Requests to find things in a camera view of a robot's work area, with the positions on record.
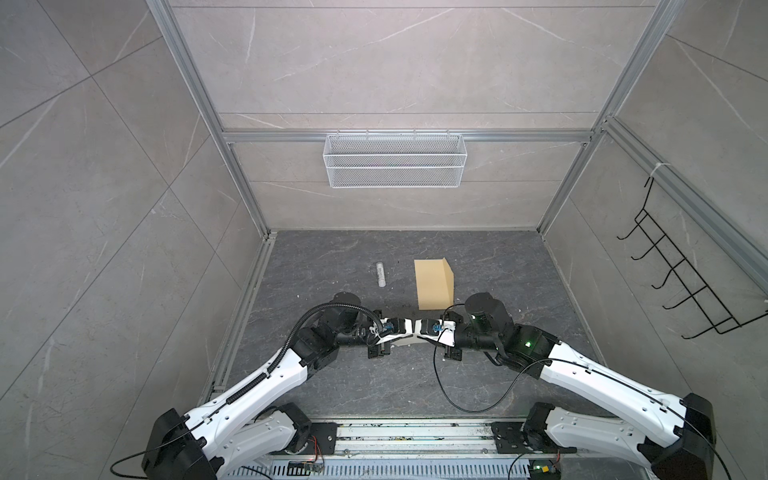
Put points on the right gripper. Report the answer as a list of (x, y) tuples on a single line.
[(452, 353)]

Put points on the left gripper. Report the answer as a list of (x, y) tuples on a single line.
[(380, 351)]

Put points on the yellow kraft envelope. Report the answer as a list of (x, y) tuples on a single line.
[(434, 284)]

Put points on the tan bordered letter paper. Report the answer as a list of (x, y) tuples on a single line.
[(412, 339)]

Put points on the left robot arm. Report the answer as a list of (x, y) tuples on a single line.
[(243, 423)]

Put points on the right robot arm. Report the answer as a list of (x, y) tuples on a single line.
[(674, 437)]

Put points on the white glue stick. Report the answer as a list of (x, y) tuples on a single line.
[(381, 276)]

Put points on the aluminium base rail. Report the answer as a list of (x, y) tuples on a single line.
[(413, 449)]

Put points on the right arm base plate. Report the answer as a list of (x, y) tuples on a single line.
[(516, 437)]

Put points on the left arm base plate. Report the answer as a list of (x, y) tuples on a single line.
[(322, 436)]

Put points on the white wire mesh basket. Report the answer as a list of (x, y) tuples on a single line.
[(367, 161)]

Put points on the black wire hook rack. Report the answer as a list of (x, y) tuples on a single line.
[(697, 290)]

